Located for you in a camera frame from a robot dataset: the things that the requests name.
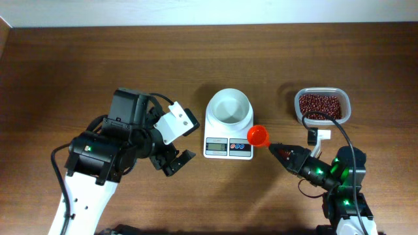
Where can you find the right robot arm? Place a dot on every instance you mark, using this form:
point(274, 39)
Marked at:
point(343, 203)

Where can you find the white round bowl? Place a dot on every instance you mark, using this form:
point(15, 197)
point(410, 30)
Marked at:
point(229, 106)

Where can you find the clear plastic bean container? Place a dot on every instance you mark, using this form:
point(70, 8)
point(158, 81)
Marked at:
point(328, 91)

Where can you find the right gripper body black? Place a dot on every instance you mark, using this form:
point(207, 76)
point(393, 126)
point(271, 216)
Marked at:
point(300, 160)

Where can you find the red adzuki beans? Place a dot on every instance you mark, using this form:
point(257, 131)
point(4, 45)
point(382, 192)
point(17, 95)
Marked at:
point(329, 105)

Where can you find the white digital kitchen scale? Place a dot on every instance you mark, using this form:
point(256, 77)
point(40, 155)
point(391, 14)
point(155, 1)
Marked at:
point(223, 141)

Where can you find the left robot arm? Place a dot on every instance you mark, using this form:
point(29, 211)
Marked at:
point(90, 167)

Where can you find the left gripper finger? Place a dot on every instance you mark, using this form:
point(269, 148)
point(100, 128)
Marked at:
point(171, 165)
point(181, 161)

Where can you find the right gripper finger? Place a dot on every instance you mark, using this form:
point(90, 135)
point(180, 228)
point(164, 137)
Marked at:
point(275, 148)
point(280, 152)

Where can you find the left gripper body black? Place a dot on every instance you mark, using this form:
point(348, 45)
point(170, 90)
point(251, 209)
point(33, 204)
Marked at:
point(149, 145)

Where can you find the orange measuring scoop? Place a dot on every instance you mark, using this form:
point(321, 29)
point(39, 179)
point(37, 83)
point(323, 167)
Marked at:
point(258, 136)

